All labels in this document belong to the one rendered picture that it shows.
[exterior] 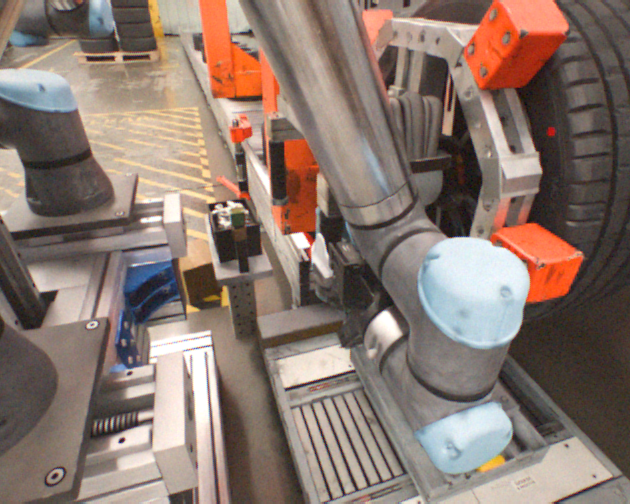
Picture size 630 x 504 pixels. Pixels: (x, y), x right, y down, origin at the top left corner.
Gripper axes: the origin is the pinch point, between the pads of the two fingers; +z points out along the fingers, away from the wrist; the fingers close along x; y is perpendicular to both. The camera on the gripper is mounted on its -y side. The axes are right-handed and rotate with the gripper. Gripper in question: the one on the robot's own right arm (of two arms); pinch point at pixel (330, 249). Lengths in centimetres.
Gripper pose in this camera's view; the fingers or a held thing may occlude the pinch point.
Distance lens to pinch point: 61.4
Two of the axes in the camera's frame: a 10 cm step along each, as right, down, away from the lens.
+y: 0.0, -8.3, -5.6
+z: -3.1, -5.3, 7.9
